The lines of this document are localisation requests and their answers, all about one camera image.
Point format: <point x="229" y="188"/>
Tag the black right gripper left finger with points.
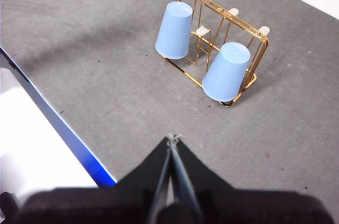
<point x="100" y="205"/>

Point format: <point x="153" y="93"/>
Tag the blue ribbed plastic cup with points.
<point x="226" y="73"/>
<point x="173" y="33"/>

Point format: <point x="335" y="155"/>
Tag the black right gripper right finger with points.
<point x="251" y="208"/>

